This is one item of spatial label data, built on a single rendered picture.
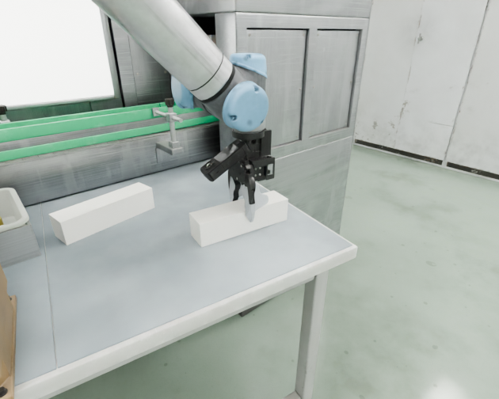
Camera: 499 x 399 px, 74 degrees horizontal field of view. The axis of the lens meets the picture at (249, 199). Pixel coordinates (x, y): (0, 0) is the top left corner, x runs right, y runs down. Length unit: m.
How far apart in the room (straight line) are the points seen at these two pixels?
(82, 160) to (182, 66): 0.66
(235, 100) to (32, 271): 0.54
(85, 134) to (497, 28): 3.19
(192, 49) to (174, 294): 0.42
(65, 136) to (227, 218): 0.56
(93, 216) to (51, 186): 0.26
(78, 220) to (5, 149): 0.32
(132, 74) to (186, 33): 0.86
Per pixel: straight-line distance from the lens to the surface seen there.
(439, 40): 3.71
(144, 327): 0.61
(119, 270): 0.74
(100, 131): 1.12
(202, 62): 0.49
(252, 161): 0.73
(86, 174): 1.11
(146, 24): 0.47
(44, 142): 1.09
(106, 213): 0.88
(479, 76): 3.59
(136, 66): 1.35
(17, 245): 0.84
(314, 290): 0.86
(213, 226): 0.75
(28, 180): 1.08
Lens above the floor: 1.18
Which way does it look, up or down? 26 degrees down
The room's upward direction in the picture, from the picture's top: straight up
